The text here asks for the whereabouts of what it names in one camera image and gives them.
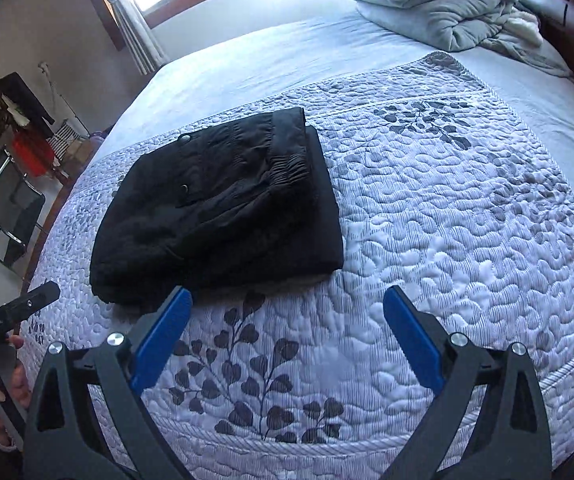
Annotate folded grey blanket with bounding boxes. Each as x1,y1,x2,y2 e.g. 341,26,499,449
353,0,574,80

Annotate stacked cardboard boxes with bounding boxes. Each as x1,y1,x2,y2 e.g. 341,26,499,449
61,139,100,177

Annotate red garment on rack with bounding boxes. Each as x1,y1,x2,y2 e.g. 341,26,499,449
11,129,55,177

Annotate black chrome cantilever chair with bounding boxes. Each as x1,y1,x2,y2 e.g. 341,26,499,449
0,146,46,271

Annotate grey striped curtain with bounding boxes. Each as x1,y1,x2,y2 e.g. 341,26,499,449
107,0,168,75

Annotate black pants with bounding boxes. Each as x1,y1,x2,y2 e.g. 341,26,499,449
89,107,343,310

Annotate black garment on rack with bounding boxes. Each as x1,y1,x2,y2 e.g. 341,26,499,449
0,72,55,139

